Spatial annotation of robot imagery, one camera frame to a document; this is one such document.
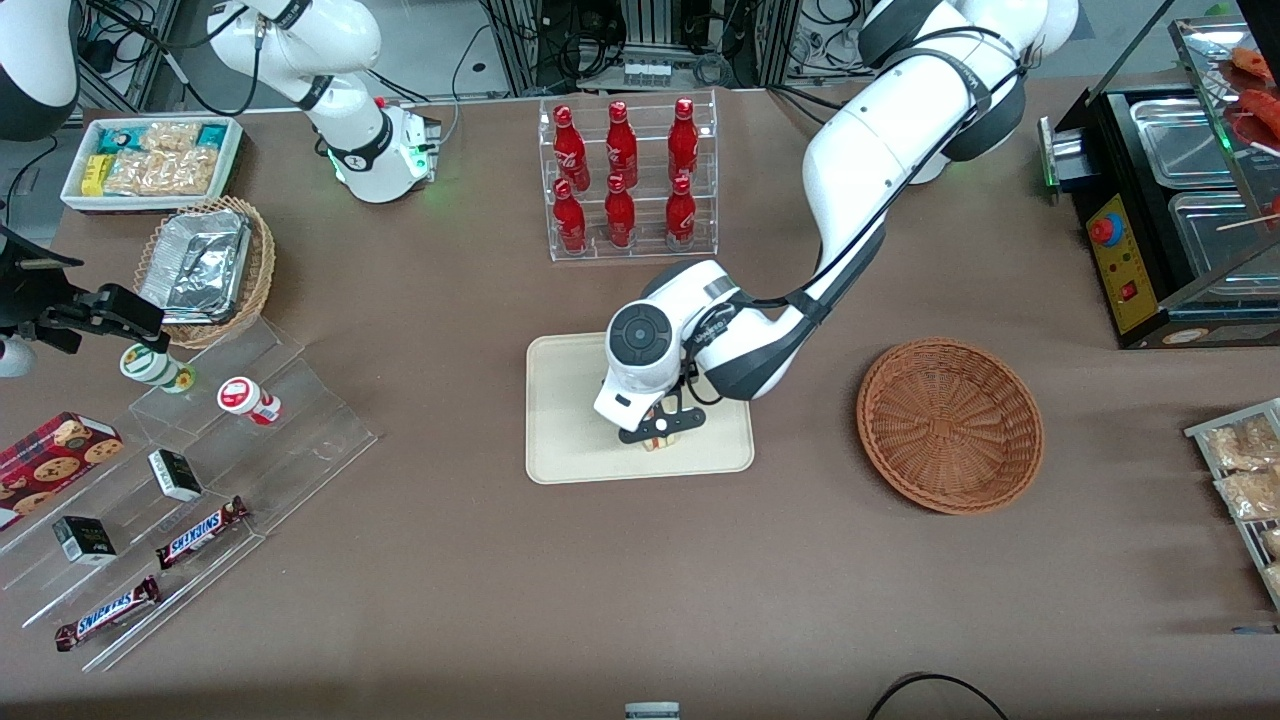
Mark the red strawberry yogurt cup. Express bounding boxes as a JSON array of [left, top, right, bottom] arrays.
[[217, 376, 283, 427]]

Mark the clear acrylic stepped shelf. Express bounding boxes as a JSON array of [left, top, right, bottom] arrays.
[[0, 316, 380, 674]]

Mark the small black carton box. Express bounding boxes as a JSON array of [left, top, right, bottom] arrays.
[[147, 448, 205, 503], [52, 515, 119, 567]]

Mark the brown round wicker basket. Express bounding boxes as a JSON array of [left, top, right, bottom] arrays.
[[856, 337, 1045, 517]]

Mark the clear acrylic bottle rack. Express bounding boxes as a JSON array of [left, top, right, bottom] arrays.
[[538, 89, 719, 263]]

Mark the small clear cracker bag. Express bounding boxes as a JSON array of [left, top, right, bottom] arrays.
[[140, 120, 201, 153]]

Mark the white rectangular snack bin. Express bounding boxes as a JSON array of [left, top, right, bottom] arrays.
[[60, 115, 245, 214]]

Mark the black looped table cable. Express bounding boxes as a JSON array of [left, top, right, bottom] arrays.
[[865, 671, 1011, 720]]

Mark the red tartan cookie box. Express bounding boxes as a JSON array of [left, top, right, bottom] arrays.
[[0, 411, 126, 532]]

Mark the green sunflower yogurt cup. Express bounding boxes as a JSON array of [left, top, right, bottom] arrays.
[[120, 343, 197, 394]]

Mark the Snickers chocolate bar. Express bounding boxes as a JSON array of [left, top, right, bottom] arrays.
[[54, 575, 162, 653], [155, 496, 252, 571]]

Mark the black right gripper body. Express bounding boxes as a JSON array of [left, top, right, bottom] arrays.
[[0, 228, 86, 333]]

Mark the red cola bottle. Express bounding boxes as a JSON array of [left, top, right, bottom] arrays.
[[552, 104, 589, 186], [604, 174, 637, 249], [553, 178, 588, 254], [606, 100, 639, 186], [668, 97, 700, 181], [665, 174, 697, 249]]

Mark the light wicker basket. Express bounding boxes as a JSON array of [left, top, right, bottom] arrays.
[[133, 196, 277, 350]]

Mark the silver foil wrapped package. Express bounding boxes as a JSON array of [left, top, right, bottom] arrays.
[[140, 285, 236, 324], [150, 210, 251, 311]]

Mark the large clear cracker bag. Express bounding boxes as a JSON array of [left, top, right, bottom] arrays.
[[105, 148, 223, 197]]

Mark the cream plastic serving tray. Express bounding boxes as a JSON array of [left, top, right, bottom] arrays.
[[526, 324, 756, 486]]

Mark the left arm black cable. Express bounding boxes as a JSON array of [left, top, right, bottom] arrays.
[[680, 30, 1031, 406]]

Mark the metal equipment rack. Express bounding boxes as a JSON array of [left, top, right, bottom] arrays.
[[478, 0, 801, 96]]

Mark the tray of packaged snacks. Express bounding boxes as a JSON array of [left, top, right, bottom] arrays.
[[1185, 398, 1280, 611]]

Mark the black food warmer machine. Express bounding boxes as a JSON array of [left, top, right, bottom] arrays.
[[1040, 0, 1280, 351]]

